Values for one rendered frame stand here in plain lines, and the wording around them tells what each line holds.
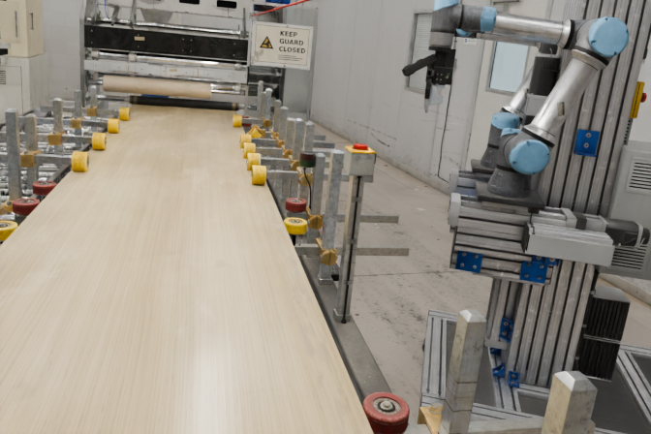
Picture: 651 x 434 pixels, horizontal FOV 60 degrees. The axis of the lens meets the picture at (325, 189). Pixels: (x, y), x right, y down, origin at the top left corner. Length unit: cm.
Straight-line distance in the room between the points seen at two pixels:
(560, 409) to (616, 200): 160
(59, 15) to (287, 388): 1003
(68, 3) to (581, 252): 972
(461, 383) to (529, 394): 154
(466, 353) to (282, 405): 32
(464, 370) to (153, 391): 52
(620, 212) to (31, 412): 194
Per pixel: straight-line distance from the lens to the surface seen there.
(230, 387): 106
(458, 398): 101
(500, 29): 203
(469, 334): 96
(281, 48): 456
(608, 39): 195
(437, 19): 188
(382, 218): 225
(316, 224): 213
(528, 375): 257
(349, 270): 166
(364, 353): 159
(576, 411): 76
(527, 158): 192
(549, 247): 202
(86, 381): 110
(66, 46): 1082
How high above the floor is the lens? 150
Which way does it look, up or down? 14 degrees down
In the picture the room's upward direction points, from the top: 5 degrees clockwise
